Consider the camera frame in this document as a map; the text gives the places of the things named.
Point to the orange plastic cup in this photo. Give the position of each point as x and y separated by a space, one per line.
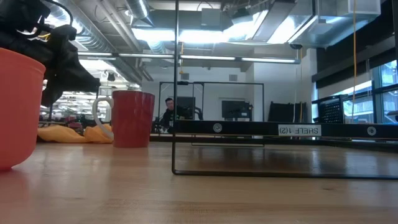
18 109

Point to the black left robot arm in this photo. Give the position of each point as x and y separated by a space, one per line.
18 15

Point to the white shelf label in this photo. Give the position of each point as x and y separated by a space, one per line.
298 130

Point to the orange cloth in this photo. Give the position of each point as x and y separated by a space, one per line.
62 133

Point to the person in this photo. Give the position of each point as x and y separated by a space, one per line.
170 115

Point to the black computer monitor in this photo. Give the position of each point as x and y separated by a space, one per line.
186 104
236 109

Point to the long ceiling light fixture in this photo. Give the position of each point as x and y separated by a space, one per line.
205 57

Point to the black folded panels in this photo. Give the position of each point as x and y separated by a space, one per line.
284 112

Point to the black perforated cart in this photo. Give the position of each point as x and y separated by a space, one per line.
331 109

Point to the silver ventilation duct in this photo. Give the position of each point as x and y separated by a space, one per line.
90 40

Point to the black aluminium table frame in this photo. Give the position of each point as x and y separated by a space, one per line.
161 138

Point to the grey wall vent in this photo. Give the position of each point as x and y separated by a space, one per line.
233 77
184 76

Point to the black workstation frame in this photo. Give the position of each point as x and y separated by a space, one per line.
217 82

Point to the wooden tray with black frame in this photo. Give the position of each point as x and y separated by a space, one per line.
248 128

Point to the dome security camera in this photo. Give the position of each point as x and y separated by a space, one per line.
296 46

